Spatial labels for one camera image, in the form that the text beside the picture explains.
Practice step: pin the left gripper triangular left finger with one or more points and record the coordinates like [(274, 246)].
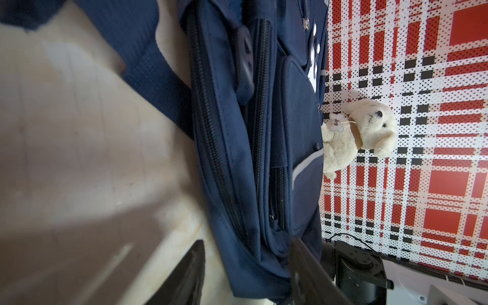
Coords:
[(185, 284)]

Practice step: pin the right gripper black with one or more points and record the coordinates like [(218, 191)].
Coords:
[(357, 273)]

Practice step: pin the white fluffy plush dog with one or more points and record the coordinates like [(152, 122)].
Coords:
[(365, 124)]

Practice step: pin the navy blue backpack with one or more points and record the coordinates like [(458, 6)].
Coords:
[(132, 129)]

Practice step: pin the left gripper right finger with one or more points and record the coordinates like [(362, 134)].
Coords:
[(310, 283)]

